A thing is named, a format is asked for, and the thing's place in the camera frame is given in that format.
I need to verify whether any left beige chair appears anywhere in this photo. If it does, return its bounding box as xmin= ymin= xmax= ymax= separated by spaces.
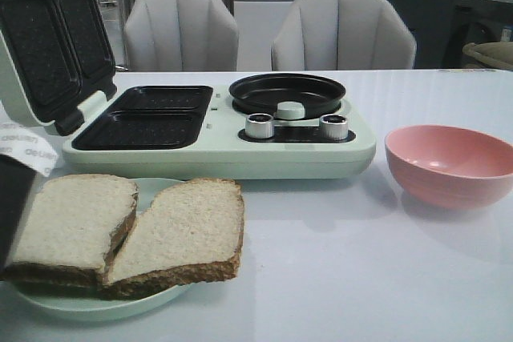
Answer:
xmin=123 ymin=0 xmax=239 ymax=72

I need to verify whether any left silver knob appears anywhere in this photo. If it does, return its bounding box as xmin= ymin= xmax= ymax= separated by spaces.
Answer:
xmin=244 ymin=113 xmax=274 ymax=139

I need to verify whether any green breakfast maker lid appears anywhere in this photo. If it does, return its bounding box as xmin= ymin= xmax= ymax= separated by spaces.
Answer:
xmin=1 ymin=0 xmax=116 ymax=136

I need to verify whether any bread slice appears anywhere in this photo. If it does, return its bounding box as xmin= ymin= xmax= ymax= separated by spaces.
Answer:
xmin=102 ymin=178 xmax=244 ymax=299
xmin=1 ymin=174 xmax=139 ymax=287

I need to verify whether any silver knob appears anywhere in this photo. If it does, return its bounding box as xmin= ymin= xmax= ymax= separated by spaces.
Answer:
xmin=319 ymin=114 xmax=349 ymax=141
xmin=244 ymin=113 xmax=274 ymax=139

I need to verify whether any green breakfast maker base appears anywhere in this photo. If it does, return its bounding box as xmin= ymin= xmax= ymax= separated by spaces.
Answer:
xmin=63 ymin=85 xmax=376 ymax=179

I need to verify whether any dark kitchen counter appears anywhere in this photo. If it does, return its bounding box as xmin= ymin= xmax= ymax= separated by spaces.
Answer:
xmin=304 ymin=0 xmax=513 ymax=70

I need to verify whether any right beige chair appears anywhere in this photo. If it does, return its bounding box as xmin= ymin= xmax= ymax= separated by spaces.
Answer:
xmin=271 ymin=0 xmax=417 ymax=71

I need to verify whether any pink bowl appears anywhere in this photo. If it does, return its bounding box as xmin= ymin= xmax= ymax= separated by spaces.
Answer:
xmin=385 ymin=125 xmax=512 ymax=209

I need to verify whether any light green plate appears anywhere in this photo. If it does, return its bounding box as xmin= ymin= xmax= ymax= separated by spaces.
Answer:
xmin=8 ymin=179 xmax=187 ymax=321

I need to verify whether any beige chair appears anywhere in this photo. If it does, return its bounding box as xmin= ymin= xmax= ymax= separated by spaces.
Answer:
xmin=271 ymin=0 xmax=417 ymax=71
xmin=123 ymin=0 xmax=239 ymax=72

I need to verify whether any right silver knob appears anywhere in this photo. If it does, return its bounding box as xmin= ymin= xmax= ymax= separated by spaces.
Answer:
xmin=319 ymin=114 xmax=349 ymax=141

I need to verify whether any beige cushion at right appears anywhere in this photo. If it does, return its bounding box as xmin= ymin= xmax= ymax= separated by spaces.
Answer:
xmin=463 ymin=42 xmax=513 ymax=70

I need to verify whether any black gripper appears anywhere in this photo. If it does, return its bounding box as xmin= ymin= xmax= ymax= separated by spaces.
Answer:
xmin=0 ymin=119 xmax=56 ymax=279

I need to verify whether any green pan handle knob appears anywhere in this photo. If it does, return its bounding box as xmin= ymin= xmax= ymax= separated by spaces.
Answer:
xmin=274 ymin=101 xmax=305 ymax=121

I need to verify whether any black round frying pan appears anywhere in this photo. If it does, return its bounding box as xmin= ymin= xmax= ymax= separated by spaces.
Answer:
xmin=228 ymin=72 xmax=345 ymax=119

